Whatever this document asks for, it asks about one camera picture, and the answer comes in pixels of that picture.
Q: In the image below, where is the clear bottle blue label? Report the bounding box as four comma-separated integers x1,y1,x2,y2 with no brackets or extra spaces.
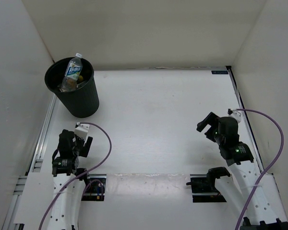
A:
60,53,83,92

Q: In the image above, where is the clear bottle yellow cap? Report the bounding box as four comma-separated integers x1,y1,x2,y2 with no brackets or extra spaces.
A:
77,75,85,84

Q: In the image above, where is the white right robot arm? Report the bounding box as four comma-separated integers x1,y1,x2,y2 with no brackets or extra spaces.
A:
196,109,288,230

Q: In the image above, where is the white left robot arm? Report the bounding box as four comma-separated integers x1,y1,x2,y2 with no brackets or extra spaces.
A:
47,125,93,230

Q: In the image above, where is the black plastic bin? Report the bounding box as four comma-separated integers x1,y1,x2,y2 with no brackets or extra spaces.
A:
44,57,99,118

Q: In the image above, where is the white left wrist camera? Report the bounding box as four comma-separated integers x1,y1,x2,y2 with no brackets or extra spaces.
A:
74,122,90,140

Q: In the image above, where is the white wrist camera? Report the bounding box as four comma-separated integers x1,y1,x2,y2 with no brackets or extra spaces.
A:
228,109,242,124
74,122,90,140

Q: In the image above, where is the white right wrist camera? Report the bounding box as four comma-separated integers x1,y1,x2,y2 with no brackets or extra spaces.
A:
228,109,242,124

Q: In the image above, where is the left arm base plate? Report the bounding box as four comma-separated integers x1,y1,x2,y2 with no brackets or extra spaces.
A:
82,174,107,202

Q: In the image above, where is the aluminium frame rail left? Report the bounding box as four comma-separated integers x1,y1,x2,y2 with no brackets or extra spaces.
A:
2,95,57,230

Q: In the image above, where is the aluminium frame rail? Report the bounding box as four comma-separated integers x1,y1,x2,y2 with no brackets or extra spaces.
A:
226,66,285,230
2,95,57,230

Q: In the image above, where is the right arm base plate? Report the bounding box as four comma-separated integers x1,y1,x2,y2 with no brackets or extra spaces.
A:
186,174,226,203

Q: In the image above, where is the aluminium frame rail right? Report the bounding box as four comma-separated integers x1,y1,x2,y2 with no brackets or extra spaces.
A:
226,66,285,230

